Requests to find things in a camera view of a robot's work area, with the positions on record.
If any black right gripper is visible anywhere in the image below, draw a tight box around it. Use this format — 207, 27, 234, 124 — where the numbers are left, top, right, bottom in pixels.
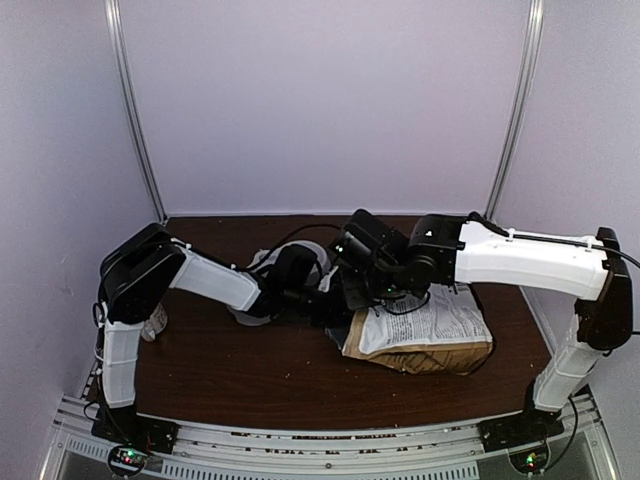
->
336, 264, 411, 313

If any brown white pet food bag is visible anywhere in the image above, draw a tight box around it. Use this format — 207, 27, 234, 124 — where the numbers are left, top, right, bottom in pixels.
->
325, 284, 494, 376

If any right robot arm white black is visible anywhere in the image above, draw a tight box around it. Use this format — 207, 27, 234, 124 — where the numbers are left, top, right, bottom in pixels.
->
330, 209, 634, 442

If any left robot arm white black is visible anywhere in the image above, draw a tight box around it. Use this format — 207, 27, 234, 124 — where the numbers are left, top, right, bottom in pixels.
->
94, 223, 330, 444

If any grey double pet bowl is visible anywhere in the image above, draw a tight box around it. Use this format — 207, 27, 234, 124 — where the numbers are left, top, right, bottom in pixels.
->
228, 240, 331, 326

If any white patterned mug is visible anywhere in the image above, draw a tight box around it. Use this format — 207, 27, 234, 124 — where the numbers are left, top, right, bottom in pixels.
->
141, 303, 168, 342

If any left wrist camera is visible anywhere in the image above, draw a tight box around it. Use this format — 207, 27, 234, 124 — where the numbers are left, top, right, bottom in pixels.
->
317, 265, 339, 293

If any front aluminium rail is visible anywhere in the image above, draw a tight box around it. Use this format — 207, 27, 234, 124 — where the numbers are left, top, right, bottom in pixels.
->
47, 394, 616, 480

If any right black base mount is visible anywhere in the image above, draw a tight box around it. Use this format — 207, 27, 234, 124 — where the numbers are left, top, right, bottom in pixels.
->
477, 404, 565, 452

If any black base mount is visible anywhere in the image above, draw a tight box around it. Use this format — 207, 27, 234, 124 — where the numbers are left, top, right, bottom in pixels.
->
91, 404, 179, 454
477, 404, 565, 452

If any black braided left cable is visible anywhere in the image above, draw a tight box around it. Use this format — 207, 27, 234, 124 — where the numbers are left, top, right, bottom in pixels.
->
92, 223, 346, 361

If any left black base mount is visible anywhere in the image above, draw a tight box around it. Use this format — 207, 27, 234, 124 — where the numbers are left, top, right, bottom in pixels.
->
91, 404, 179, 454

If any right aluminium frame post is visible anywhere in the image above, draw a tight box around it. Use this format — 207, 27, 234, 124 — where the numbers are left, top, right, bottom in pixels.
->
484, 0, 545, 219

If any aluminium frame post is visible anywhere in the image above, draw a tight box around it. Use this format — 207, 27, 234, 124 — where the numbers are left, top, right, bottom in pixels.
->
104, 0, 169, 224
484, 0, 545, 219

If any left aluminium frame post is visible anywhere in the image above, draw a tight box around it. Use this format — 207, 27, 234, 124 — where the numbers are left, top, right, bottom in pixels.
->
104, 0, 169, 224

